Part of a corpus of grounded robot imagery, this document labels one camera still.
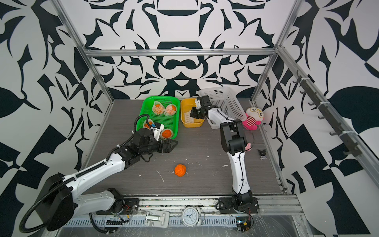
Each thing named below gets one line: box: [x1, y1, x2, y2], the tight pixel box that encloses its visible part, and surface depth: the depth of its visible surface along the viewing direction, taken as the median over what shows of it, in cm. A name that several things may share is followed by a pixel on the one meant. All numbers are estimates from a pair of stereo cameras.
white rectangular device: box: [145, 209, 170, 229], surface depth 71 cm
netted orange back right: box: [163, 103, 178, 117], surface depth 108 cm
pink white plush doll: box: [241, 107, 266, 131], surface depth 104 cm
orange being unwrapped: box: [174, 163, 187, 177], surface depth 83 cm
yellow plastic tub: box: [180, 97, 206, 128], surface depth 105 cm
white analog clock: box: [179, 206, 205, 228], surface depth 70 cm
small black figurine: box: [257, 148, 267, 160], surface depth 93 cm
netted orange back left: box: [151, 100, 166, 116], surface depth 109 cm
